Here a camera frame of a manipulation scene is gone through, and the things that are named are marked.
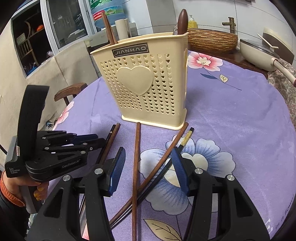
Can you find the brown wooden spoon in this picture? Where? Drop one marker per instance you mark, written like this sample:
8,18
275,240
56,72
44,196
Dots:
182,22

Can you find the glass cabinet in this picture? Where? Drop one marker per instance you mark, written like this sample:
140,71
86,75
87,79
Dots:
42,29

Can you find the wooden chair back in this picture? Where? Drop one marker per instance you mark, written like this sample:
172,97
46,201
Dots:
72,90

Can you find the woven brown basket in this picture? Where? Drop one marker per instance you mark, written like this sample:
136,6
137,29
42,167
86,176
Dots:
212,41

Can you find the purple floral tablecloth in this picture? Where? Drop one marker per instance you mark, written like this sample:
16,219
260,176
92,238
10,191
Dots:
242,127

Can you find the left hand yellow nails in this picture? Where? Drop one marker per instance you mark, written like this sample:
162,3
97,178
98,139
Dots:
11,189

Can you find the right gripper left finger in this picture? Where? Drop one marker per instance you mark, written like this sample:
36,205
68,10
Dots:
58,218

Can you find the brass faucet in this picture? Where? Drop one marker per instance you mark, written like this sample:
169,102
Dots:
231,23

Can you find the cream frying pan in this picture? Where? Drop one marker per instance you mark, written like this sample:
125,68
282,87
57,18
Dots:
263,56

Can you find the yellow soap bottle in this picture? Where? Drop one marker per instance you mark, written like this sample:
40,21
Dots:
192,24

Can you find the cream plastic utensil holder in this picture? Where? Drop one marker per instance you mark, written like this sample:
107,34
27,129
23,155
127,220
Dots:
147,76

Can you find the blue water jug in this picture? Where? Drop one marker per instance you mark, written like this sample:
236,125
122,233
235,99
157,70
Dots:
113,10

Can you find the black chopstick gold band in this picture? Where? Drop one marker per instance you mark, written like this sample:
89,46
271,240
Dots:
159,177

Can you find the brown wooden chopstick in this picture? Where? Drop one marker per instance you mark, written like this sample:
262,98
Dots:
135,181
109,31
146,182
82,217

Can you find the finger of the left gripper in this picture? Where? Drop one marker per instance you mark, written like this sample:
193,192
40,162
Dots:
78,145
61,138

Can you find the black chopstick silver band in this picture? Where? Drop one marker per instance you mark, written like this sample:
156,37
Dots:
82,205

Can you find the floral cloth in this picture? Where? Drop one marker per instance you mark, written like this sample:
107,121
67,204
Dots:
286,88

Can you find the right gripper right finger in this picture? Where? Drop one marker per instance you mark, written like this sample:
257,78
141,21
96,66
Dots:
237,218

